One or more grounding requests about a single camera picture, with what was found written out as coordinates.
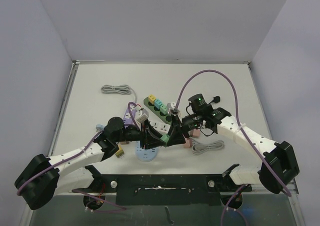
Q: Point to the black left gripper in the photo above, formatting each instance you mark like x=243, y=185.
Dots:
x=153, y=137

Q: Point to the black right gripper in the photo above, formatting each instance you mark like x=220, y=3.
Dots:
x=177, y=127

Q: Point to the light green charger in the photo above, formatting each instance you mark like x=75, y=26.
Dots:
x=165, y=138

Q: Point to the teal charger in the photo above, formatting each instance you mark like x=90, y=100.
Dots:
x=158, y=103

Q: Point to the yellow USB charger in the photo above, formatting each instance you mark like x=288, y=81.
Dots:
x=152, y=99

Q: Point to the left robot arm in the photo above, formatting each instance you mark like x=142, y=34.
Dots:
x=45, y=177

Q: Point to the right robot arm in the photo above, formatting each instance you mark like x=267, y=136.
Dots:
x=278, y=160

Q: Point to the white USB power strip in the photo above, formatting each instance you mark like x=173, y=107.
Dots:
x=161, y=127

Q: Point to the round blue power socket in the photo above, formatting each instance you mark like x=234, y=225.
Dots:
x=146, y=155

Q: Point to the green power strip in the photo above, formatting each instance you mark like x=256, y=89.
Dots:
x=165, y=118

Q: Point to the purple power strip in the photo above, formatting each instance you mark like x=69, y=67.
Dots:
x=127, y=119

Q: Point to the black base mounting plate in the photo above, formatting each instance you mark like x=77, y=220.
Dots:
x=164, y=190

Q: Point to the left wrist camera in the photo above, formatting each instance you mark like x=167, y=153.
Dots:
x=141, y=116

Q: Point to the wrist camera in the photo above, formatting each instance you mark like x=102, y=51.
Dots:
x=141, y=116
x=171, y=108

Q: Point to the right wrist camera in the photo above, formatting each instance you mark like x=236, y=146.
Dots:
x=171, y=108

